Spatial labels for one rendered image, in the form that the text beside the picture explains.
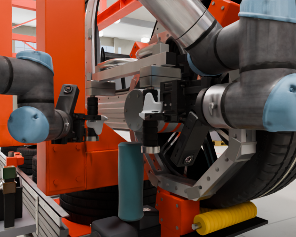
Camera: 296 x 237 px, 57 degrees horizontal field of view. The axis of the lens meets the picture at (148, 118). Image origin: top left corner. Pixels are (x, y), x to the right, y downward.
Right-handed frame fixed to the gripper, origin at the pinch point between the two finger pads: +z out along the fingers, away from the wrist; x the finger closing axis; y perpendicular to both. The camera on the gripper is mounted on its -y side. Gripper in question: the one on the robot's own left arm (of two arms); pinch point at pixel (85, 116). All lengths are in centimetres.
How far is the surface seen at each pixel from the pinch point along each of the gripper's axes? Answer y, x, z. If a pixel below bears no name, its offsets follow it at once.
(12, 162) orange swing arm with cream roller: 34, -98, 108
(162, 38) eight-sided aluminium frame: -26.9, 24.4, 7.4
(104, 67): -16.3, 5.8, 0.5
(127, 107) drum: -2.9, 14.4, -2.5
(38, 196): 44, -48, 57
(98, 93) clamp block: -7.7, 3.7, 2.0
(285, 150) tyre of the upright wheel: 8, 58, -10
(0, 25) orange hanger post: -90, -146, 159
